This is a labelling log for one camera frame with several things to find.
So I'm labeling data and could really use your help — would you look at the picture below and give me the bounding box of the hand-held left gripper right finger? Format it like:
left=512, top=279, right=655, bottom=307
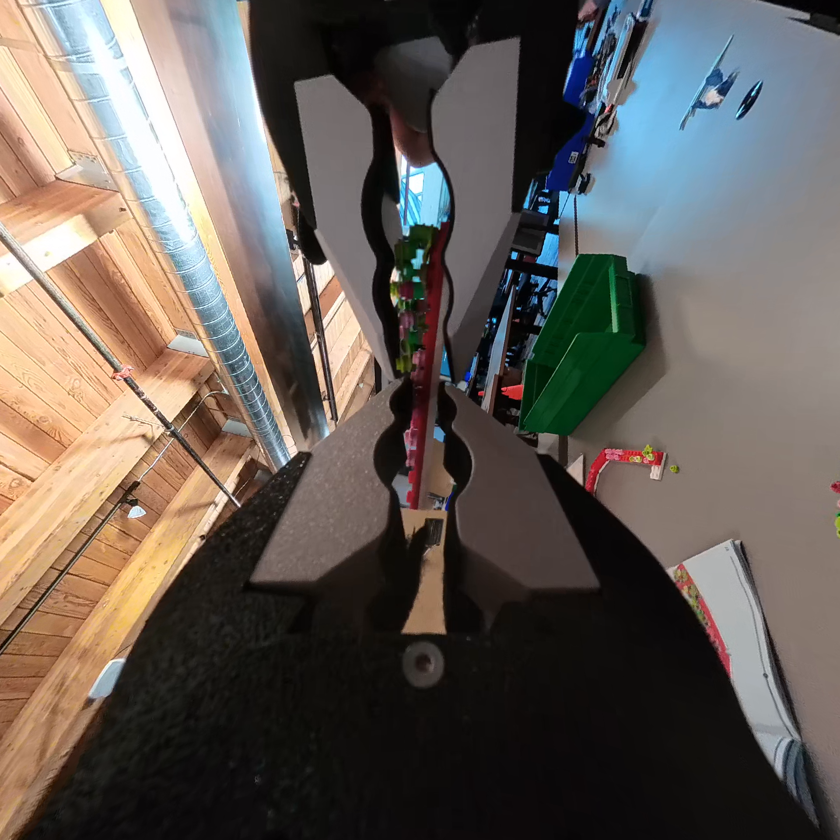
left=444, top=382, right=602, bottom=626

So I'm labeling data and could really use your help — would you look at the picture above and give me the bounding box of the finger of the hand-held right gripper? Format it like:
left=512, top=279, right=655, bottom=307
left=294, top=74, right=404, bottom=383
left=428, top=36, right=525, bottom=383

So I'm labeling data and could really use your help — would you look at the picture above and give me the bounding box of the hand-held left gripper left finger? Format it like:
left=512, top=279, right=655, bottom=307
left=248, top=379, right=406, bottom=597

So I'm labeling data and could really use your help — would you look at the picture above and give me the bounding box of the red lego plate with flowers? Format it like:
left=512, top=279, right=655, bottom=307
left=392, top=222, right=455, bottom=511

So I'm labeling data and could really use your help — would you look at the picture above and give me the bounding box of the red lego arch piece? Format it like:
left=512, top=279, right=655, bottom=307
left=583, top=444, right=668, bottom=494

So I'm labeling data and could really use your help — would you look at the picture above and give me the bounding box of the lego instruction booklet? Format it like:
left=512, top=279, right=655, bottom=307
left=665, top=538, right=823, bottom=829

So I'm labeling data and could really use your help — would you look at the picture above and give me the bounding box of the person's right hand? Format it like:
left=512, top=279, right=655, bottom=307
left=392, top=112, right=435, bottom=165

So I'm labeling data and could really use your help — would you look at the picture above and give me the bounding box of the blue plastic crate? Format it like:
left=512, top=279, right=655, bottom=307
left=546, top=120, right=593, bottom=193

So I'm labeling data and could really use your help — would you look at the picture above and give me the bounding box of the green plastic bin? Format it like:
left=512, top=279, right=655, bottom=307
left=517, top=252, right=648, bottom=435

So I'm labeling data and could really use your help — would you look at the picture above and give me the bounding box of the white and blue flat item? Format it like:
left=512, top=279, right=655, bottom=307
left=679, top=35, right=740, bottom=130

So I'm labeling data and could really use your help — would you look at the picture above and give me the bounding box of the black ceiling rod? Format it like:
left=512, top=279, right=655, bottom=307
left=0, top=222, right=242, bottom=509

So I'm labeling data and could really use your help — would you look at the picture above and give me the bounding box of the smooth metal duct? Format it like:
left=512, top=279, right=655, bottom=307
left=125, top=0, right=330, bottom=442

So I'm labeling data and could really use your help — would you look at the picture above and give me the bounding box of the ribbed metal air duct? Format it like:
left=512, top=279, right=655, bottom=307
left=26, top=0, right=294, bottom=472

